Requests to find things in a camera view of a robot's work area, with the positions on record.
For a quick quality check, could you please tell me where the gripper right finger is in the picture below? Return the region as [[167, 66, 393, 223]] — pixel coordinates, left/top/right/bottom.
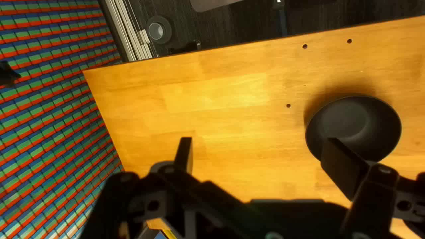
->
[[320, 137, 425, 239]]

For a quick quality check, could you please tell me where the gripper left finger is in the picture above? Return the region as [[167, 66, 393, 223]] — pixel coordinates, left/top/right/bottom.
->
[[80, 137, 266, 239]]

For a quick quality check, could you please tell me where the black bowl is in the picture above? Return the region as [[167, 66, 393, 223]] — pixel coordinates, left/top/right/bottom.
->
[[305, 95, 402, 163]]

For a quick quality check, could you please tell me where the grey caster wheel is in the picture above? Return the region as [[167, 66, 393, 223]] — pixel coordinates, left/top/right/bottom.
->
[[145, 16, 173, 45]]

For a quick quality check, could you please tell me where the black object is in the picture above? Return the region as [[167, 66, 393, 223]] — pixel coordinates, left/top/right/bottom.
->
[[0, 61, 21, 88]]

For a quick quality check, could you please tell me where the black bracket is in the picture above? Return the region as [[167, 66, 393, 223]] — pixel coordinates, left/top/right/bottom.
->
[[167, 40, 202, 55]]

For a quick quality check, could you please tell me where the aluminium frame rail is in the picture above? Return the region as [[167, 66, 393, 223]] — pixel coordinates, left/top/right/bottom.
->
[[100, 0, 157, 62]]

